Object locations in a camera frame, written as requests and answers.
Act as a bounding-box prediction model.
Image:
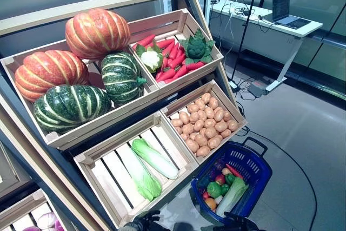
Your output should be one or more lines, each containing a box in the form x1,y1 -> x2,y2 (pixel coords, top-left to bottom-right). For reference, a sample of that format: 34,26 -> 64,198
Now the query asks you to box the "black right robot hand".
223,212 -> 262,231

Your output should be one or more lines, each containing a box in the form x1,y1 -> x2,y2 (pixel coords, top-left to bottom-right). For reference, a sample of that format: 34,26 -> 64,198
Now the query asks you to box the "orange striped pumpkin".
14,49 -> 90,103
64,8 -> 131,60

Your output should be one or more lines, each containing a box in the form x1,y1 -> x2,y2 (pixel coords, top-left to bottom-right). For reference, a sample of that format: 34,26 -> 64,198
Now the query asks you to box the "black floor cable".
237,127 -> 318,231

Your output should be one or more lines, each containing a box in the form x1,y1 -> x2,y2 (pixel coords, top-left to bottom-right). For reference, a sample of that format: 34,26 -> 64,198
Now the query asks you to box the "blue plastic shopping basket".
191,136 -> 273,219

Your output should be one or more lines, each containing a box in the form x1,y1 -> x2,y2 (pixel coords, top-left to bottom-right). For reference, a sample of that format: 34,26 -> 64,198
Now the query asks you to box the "red chili pepper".
225,163 -> 244,180

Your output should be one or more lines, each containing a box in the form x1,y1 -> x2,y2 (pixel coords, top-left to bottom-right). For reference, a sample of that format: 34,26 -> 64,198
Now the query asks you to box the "dark open laptop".
271,0 -> 312,29

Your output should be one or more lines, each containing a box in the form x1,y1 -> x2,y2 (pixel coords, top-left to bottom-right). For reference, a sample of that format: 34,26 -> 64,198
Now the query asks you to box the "green striped pumpkin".
33,84 -> 113,135
100,51 -> 148,105

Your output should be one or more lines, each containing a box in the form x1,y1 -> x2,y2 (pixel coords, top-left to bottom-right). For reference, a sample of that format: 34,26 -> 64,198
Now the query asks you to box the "white black power adapter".
228,79 -> 241,93

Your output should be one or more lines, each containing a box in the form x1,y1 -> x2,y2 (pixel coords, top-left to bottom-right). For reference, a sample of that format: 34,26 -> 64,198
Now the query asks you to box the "orange fruit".
204,197 -> 218,210

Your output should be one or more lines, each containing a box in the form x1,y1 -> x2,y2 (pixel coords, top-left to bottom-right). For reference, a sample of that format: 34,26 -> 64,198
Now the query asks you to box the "green white napa cabbage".
215,176 -> 249,215
118,144 -> 163,202
131,138 -> 179,180

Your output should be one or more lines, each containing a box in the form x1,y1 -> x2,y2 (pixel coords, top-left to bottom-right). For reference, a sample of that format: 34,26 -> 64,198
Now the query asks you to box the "white desk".
209,3 -> 324,93

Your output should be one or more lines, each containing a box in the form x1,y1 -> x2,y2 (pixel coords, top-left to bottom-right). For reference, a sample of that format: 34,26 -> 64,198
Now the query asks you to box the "wooden display shelf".
0,0 -> 249,231

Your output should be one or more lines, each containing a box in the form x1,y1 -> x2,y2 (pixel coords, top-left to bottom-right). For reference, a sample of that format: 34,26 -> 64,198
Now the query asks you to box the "wooden potato crate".
159,79 -> 249,166

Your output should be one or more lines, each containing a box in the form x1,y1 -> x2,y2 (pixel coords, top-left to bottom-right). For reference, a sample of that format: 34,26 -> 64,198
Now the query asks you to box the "green broccoli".
178,28 -> 216,67

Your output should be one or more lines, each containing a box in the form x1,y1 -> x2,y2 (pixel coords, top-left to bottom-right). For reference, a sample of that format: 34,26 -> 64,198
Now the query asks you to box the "large green bell pepper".
207,181 -> 230,199

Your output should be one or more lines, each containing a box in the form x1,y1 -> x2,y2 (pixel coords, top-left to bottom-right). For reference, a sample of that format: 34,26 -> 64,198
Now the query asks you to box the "grey floor box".
247,83 -> 267,97

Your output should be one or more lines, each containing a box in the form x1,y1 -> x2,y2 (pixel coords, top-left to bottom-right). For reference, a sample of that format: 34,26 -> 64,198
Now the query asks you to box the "white cauliflower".
135,40 -> 165,74

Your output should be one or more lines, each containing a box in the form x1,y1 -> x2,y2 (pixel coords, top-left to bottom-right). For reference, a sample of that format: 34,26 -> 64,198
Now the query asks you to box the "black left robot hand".
123,209 -> 163,231

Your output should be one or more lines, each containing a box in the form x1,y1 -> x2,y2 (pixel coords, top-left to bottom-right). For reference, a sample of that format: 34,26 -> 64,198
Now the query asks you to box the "wooden pumpkin crate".
0,38 -> 163,150

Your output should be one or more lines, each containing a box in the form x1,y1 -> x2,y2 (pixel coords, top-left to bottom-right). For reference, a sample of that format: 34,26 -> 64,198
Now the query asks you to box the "wooden cabbage crate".
72,111 -> 200,229

